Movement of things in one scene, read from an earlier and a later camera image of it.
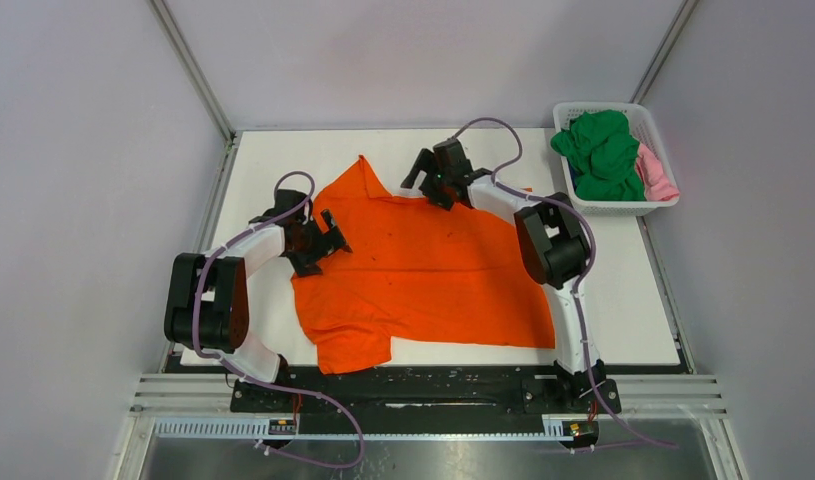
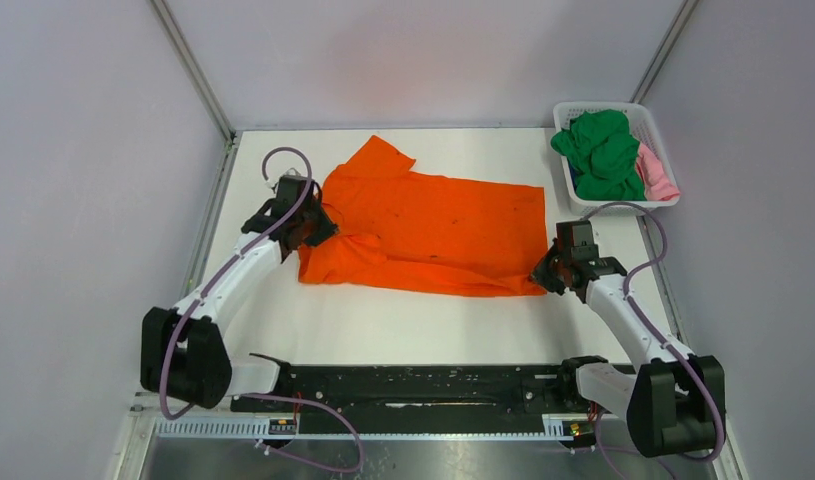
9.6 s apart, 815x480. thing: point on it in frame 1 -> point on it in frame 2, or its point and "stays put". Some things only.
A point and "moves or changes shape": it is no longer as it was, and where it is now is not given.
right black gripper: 427,162 -> 540,274
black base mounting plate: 424,393 stays put
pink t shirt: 655,183 stays put
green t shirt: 601,150 stays put
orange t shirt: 415,273 moves or changes shape
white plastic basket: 643,132 stays put
